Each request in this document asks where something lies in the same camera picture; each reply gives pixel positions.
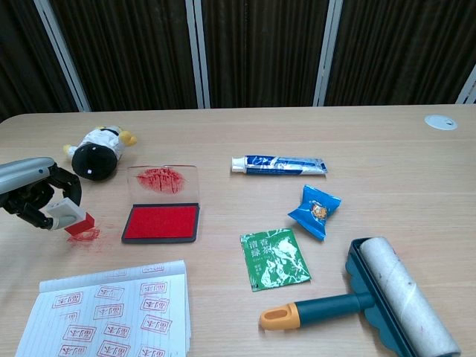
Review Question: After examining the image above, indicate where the stamped lined notepad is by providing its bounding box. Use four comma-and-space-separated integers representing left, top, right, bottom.
13, 259, 193, 357

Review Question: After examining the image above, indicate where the white round cable grommet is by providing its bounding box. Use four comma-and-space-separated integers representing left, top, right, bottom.
424, 114, 458, 131

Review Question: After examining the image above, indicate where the blue white toothpaste tube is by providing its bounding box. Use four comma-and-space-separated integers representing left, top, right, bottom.
230, 154, 329, 176

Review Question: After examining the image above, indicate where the white and red stamp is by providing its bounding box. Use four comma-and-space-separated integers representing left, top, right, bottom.
46, 197, 96, 237

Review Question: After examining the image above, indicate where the green tea sachet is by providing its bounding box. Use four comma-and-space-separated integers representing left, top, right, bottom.
239, 227, 312, 293

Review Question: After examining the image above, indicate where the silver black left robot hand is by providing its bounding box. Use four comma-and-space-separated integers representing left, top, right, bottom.
0, 156, 83, 231

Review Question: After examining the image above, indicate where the teal lint roller orange tip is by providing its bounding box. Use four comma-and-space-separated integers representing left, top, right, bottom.
259, 236, 462, 357

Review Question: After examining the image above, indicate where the red ink pad clear lid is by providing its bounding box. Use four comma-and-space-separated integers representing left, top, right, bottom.
121, 164, 202, 245

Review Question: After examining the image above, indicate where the black white plush doll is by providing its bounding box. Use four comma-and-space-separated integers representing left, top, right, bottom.
62, 125, 138, 182

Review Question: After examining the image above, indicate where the grey metal partition post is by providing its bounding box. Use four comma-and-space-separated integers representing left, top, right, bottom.
312, 0, 344, 107
455, 62, 476, 105
184, 0, 211, 109
32, 0, 92, 112

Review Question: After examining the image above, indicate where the blue snack packet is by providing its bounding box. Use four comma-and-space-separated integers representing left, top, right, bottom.
286, 184, 343, 242

